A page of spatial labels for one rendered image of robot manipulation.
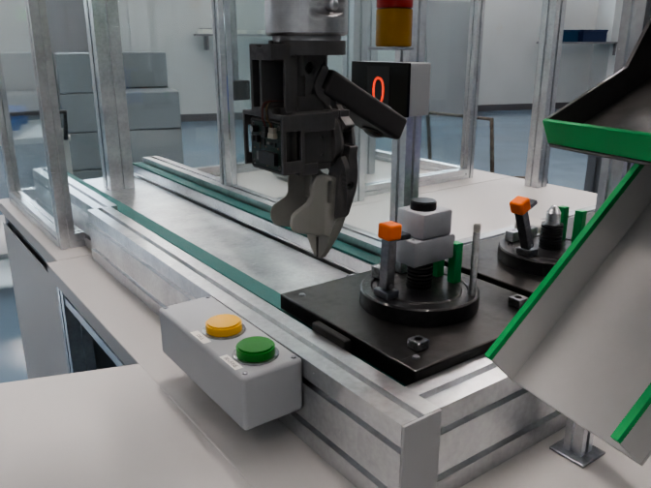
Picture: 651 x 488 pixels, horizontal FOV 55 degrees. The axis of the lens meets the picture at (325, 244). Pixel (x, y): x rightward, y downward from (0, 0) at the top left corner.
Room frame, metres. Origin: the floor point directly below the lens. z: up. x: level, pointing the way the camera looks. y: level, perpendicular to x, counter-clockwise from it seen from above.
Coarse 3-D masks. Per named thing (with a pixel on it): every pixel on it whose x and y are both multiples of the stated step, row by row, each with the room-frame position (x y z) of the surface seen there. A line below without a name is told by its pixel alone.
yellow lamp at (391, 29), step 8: (392, 8) 0.89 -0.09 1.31; (400, 8) 0.89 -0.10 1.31; (376, 16) 0.91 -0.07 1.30; (384, 16) 0.90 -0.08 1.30; (392, 16) 0.89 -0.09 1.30; (400, 16) 0.89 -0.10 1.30; (408, 16) 0.90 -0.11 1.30; (376, 24) 0.91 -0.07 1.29; (384, 24) 0.90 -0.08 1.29; (392, 24) 0.89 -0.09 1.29; (400, 24) 0.89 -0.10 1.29; (408, 24) 0.90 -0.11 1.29; (376, 32) 0.91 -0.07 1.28; (384, 32) 0.90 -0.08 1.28; (392, 32) 0.89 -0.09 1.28; (400, 32) 0.89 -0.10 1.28; (408, 32) 0.90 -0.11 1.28; (376, 40) 0.91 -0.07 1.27; (384, 40) 0.90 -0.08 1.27; (392, 40) 0.89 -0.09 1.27; (400, 40) 0.89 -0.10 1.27; (408, 40) 0.90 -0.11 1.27
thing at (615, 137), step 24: (648, 24) 0.53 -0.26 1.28; (648, 48) 0.53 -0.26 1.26; (624, 72) 0.52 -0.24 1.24; (648, 72) 0.53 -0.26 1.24; (600, 96) 0.51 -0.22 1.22; (624, 96) 0.52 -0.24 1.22; (648, 96) 0.50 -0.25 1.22; (552, 120) 0.48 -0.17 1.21; (576, 120) 0.50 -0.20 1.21; (600, 120) 0.49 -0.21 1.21; (624, 120) 0.48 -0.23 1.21; (648, 120) 0.47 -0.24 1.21; (552, 144) 0.49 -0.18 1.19; (576, 144) 0.46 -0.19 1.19; (600, 144) 0.44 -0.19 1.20; (624, 144) 0.42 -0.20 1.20; (648, 144) 0.41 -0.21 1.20
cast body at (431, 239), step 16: (400, 208) 0.70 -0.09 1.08; (416, 208) 0.68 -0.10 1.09; (432, 208) 0.68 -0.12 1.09; (448, 208) 0.69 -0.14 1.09; (416, 224) 0.67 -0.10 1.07; (432, 224) 0.67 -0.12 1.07; (448, 224) 0.69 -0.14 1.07; (400, 240) 0.68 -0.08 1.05; (416, 240) 0.67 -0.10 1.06; (432, 240) 0.67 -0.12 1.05; (448, 240) 0.69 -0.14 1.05; (400, 256) 0.68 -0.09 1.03; (416, 256) 0.66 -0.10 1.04; (432, 256) 0.67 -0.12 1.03; (448, 256) 0.69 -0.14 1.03
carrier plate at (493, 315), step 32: (320, 288) 0.74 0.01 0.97; (352, 288) 0.74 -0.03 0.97; (480, 288) 0.74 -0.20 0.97; (320, 320) 0.65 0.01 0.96; (352, 320) 0.64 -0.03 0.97; (384, 320) 0.64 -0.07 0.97; (480, 320) 0.64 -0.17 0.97; (384, 352) 0.56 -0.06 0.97; (416, 352) 0.56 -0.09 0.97; (448, 352) 0.56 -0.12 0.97; (480, 352) 0.58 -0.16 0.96
